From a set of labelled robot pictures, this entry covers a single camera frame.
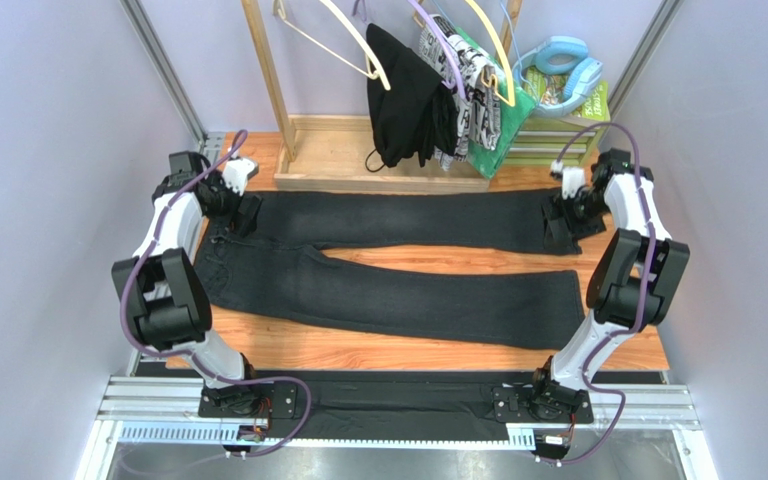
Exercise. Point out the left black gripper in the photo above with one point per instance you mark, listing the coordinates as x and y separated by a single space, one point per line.
242 224

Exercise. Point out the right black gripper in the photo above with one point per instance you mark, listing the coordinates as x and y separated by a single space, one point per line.
563 217

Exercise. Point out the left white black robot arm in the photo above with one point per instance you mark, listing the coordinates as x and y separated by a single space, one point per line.
166 310

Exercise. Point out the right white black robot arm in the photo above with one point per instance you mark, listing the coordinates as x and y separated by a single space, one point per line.
633 284

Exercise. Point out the purple plastic hanger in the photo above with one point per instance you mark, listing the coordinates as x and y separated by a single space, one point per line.
438 53

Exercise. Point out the green wooden drawer box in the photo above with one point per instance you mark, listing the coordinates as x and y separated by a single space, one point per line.
540 141

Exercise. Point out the wooden clothes rack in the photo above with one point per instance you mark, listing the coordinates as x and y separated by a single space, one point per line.
325 152

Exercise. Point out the green tote bag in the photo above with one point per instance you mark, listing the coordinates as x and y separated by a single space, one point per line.
488 161

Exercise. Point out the black white patterned garment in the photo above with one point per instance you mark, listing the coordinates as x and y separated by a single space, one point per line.
478 117

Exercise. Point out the green book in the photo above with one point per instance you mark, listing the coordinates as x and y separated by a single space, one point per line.
587 106

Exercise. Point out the light blue headphones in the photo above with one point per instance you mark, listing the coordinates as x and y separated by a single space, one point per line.
562 55

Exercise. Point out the black hanging garment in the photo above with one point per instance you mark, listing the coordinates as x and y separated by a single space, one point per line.
415 117

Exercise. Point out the black cloth strip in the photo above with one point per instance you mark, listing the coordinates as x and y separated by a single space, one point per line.
405 405

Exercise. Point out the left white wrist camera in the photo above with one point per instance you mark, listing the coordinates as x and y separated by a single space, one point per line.
238 172

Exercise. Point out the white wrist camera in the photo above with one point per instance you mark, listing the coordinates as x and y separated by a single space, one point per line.
238 172
572 179

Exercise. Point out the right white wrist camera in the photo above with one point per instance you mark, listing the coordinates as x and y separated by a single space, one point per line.
572 179

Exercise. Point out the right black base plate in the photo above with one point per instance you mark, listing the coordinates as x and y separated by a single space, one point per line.
549 404

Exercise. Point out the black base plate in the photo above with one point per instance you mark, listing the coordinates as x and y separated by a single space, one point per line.
549 404
274 400

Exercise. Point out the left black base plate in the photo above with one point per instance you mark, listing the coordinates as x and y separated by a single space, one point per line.
274 400

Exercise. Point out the aluminium frame rail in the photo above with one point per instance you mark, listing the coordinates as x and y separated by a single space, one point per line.
177 400

